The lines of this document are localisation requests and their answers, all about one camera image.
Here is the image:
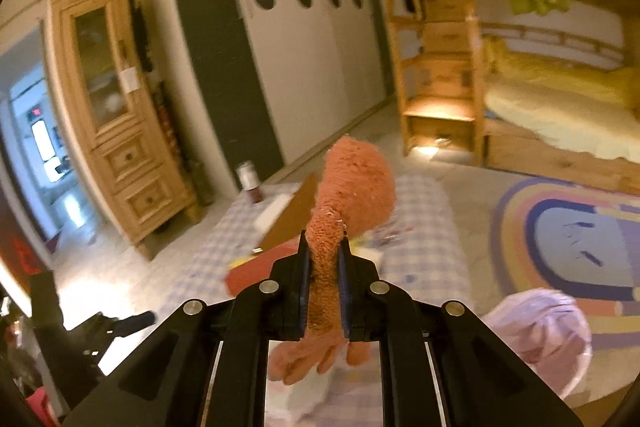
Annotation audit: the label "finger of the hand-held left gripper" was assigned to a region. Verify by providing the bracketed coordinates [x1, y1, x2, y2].
[117, 311, 157, 339]

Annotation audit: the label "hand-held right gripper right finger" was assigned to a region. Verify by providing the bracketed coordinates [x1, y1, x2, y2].
[337, 231, 583, 427]

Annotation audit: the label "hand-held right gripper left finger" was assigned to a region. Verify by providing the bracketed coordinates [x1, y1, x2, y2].
[62, 229, 311, 427]

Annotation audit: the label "orange fuzzy cloth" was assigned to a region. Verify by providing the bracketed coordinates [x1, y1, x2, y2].
[267, 134, 398, 385]

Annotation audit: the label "white bin with pink bag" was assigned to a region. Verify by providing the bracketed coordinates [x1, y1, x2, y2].
[482, 289, 593, 403]

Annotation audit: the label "orange-red flat packet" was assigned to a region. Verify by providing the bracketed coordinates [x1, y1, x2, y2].
[225, 254, 273, 295]

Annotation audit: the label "brown cardboard sheet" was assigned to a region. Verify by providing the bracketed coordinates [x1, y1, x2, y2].
[260, 174, 321, 253]

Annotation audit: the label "white paper sheet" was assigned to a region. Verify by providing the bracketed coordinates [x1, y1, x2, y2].
[252, 194, 301, 230]

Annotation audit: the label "brown bottle with silver cap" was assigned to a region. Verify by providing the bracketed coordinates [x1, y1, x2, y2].
[236, 161, 265, 205]

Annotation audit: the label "wooden glass-door cabinet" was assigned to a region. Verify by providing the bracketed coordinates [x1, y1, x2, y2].
[47, 0, 203, 260]

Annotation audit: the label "white wardrobe with round holes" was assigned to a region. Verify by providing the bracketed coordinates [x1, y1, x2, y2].
[220, 0, 388, 162]

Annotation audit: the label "wooden stair drawers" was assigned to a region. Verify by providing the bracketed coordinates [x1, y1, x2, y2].
[385, 0, 483, 158]

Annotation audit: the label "rainbow rug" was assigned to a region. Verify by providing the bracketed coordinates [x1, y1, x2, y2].
[487, 177, 640, 353]

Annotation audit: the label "wooden bunk bed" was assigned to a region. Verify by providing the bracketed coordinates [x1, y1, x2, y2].
[437, 0, 640, 195]

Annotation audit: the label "pale yellow bed sheet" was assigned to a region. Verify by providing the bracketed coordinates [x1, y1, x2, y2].
[485, 74, 640, 160]

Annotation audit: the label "yellow quilt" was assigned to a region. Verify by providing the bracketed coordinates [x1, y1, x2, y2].
[482, 37, 640, 108]

